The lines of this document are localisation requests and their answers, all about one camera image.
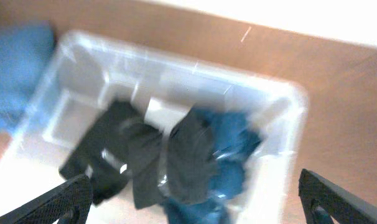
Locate white label in bin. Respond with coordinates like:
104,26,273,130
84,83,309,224
144,98,190,135

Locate dark blue folded jeans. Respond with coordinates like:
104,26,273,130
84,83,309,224
0,22,55,133

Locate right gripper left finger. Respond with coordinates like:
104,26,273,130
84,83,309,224
0,174,93,224

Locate small black garment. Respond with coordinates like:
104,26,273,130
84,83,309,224
121,110,218,210

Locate black garment with tape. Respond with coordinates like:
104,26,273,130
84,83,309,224
58,99,163,206

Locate navy blue garment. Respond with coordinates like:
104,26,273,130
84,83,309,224
162,107,262,223

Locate clear plastic storage bin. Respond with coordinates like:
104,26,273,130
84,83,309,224
0,30,308,223

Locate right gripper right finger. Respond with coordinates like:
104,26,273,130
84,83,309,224
299,169,377,224

